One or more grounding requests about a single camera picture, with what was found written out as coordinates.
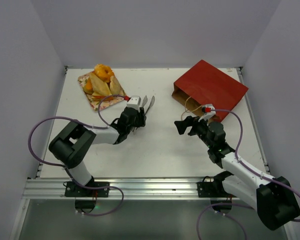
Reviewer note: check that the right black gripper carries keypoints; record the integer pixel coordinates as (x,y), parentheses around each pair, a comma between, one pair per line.
(194,127)

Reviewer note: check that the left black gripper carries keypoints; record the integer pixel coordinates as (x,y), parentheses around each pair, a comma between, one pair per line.
(141,117)

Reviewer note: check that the round beige bread bun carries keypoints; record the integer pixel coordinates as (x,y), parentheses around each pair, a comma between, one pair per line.
(114,86)

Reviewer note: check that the red paper bag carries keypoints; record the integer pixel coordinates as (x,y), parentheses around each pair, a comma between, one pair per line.
(205,84)

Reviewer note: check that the glazed fake donut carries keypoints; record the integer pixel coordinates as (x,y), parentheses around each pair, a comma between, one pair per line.
(103,72)

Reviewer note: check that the orange fake sandwich bread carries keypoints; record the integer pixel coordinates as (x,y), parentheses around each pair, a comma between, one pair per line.
(98,97)

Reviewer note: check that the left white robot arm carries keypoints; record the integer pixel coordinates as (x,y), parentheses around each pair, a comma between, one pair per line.
(71,145)

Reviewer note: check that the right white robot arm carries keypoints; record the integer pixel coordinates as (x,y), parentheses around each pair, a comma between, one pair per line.
(270,197)

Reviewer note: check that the floral patterned tray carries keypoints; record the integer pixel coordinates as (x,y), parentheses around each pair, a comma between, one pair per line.
(95,103)

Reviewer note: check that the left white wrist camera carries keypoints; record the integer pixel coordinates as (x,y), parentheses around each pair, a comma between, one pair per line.
(134,102)

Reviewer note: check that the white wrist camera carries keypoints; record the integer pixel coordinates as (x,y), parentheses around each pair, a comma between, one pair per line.
(134,102)
(208,111)

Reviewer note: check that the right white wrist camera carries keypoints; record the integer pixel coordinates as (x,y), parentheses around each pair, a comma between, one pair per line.
(208,111)

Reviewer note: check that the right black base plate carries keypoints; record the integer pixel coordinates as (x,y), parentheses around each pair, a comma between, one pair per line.
(205,188)

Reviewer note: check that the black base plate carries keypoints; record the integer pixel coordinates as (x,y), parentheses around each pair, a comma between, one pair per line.
(100,190)
(205,188)

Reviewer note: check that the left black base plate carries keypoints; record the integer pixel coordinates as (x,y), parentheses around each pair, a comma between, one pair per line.
(100,190)

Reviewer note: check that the aluminium mounting rail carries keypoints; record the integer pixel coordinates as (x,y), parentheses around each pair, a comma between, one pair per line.
(133,188)

